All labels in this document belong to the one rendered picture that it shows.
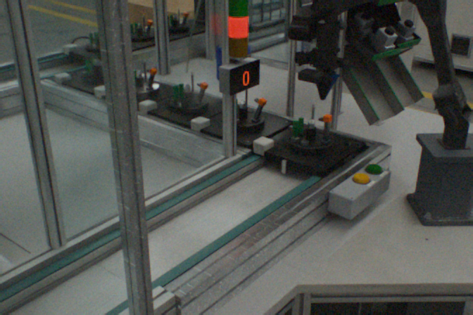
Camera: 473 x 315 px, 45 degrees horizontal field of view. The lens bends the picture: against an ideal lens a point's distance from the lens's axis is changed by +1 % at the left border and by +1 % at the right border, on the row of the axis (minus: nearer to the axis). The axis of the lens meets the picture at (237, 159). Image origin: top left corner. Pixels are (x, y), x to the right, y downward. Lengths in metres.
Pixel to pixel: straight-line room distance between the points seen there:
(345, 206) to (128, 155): 0.75
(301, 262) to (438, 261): 0.32
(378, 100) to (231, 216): 0.70
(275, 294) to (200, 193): 0.36
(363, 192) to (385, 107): 0.48
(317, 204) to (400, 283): 0.27
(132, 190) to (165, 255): 0.46
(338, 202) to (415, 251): 0.22
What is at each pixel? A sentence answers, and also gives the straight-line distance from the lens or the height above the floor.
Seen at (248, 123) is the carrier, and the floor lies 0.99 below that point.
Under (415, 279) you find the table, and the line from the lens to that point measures 1.35.
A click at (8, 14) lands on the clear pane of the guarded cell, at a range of 0.69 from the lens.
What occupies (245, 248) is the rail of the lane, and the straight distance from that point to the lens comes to 1.21.
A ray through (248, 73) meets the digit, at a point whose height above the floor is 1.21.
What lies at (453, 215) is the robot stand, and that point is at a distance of 1.57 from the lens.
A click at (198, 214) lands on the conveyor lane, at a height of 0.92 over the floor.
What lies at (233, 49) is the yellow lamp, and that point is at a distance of 1.46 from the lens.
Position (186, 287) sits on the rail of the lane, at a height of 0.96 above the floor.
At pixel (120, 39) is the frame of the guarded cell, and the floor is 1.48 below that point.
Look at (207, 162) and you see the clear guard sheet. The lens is 1.54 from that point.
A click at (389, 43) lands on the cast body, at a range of 1.78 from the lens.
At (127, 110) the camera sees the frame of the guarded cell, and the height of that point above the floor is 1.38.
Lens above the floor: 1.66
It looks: 26 degrees down
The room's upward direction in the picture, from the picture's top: straight up
